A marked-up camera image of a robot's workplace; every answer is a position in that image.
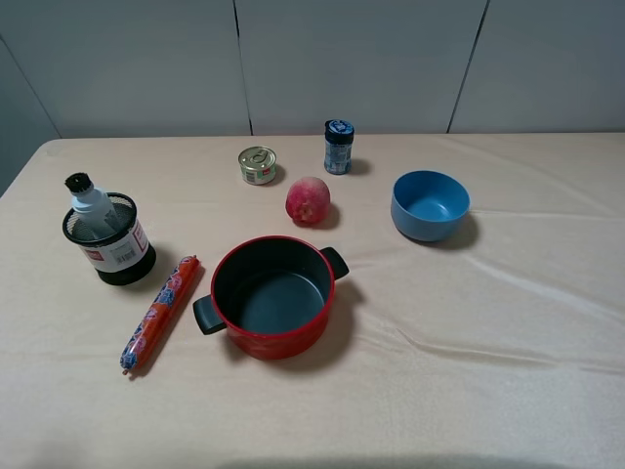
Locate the white bottle with black cap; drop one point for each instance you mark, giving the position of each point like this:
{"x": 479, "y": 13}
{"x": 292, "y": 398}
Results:
{"x": 92, "y": 206}

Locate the pink peach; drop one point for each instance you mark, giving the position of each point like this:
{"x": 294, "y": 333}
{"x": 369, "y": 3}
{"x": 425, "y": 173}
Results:
{"x": 308, "y": 201}

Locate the small green tin can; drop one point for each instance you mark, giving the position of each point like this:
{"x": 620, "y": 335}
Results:
{"x": 257, "y": 165}

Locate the blue labelled small jar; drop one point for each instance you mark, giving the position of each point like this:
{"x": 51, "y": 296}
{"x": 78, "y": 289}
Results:
{"x": 339, "y": 138}

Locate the blue plastic bowl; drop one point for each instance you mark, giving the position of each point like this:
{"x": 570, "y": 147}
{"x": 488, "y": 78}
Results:
{"x": 428, "y": 206}

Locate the orange wrapped sausage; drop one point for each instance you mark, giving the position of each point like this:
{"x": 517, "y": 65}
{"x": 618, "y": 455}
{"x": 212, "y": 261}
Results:
{"x": 149, "y": 331}

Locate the black mesh pen holder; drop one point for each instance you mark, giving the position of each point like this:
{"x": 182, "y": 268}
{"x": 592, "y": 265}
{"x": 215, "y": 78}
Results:
{"x": 121, "y": 258}

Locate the red pot with black handles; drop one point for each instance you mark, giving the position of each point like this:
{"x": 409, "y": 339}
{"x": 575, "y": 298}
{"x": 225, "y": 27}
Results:
{"x": 272, "y": 296}

